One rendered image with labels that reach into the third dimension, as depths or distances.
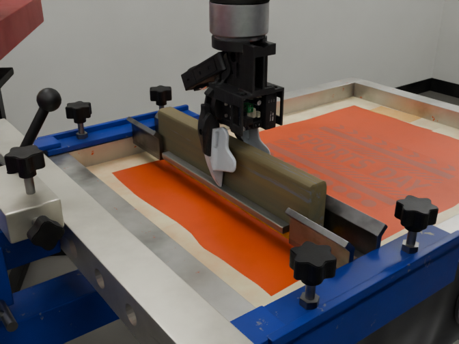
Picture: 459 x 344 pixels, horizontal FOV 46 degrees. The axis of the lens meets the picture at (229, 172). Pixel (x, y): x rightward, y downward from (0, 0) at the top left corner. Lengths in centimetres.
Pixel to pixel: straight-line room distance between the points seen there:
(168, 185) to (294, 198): 27
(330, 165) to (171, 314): 55
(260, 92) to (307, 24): 301
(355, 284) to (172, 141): 42
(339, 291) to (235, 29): 33
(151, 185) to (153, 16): 216
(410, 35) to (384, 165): 365
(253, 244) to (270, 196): 7
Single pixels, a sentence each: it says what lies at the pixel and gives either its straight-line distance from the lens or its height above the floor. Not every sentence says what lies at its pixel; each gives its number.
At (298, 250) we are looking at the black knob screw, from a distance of 52.
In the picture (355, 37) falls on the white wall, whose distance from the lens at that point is 407.
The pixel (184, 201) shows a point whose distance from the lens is 82.
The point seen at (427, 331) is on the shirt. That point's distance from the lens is 99.
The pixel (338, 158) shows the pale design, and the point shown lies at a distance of 98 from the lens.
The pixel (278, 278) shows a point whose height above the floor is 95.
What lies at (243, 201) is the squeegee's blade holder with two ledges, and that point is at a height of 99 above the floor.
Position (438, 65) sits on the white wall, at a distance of 494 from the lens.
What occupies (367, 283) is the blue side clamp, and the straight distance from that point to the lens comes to 57.
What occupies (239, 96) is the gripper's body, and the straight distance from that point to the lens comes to 67.
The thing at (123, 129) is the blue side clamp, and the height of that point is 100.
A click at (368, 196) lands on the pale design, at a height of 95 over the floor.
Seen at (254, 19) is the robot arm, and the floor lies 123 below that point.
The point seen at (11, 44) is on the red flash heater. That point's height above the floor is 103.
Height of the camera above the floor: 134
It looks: 25 degrees down
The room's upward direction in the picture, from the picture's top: straight up
